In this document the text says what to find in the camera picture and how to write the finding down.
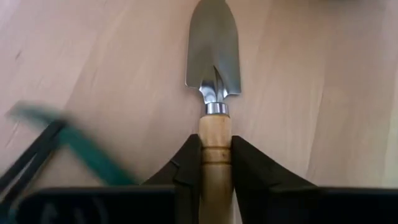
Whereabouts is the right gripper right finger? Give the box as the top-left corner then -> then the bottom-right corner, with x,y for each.
231,135 -> 315,224

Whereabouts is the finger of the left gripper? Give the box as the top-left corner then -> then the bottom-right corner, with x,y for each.
0,136 -> 60,212
0,119 -> 68,192

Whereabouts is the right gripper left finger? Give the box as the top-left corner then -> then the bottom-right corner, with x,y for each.
141,133 -> 203,224

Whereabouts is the steel trowel wooden handle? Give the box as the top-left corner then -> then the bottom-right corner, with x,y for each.
185,0 -> 243,224

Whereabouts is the beige gardening bag green trim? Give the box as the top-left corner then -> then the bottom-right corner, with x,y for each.
5,101 -> 139,187

